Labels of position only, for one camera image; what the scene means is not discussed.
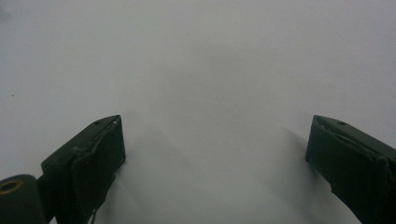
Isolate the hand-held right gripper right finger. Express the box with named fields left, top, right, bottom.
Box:
left=304, top=114, right=396, bottom=224

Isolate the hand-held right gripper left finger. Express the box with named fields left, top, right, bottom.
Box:
left=40, top=114, right=127, bottom=224

